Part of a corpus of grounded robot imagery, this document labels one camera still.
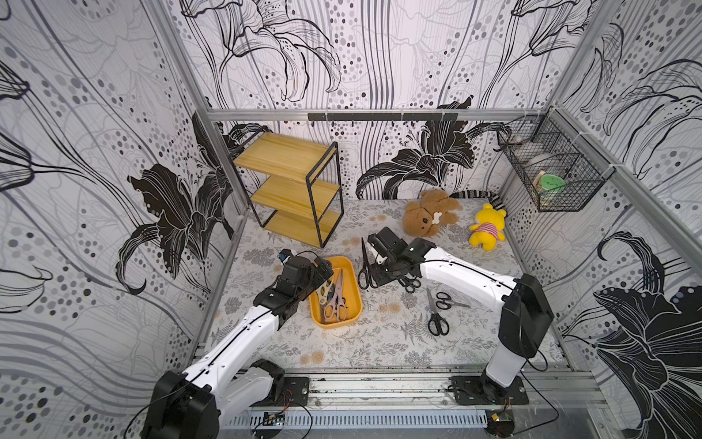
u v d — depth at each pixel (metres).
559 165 0.78
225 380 0.43
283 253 0.75
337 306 0.86
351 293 0.91
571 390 0.74
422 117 0.93
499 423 0.70
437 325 0.84
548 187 0.78
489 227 1.01
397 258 0.65
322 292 0.90
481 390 0.64
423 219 1.01
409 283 0.93
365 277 0.82
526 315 0.44
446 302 0.89
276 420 0.72
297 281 0.62
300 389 0.74
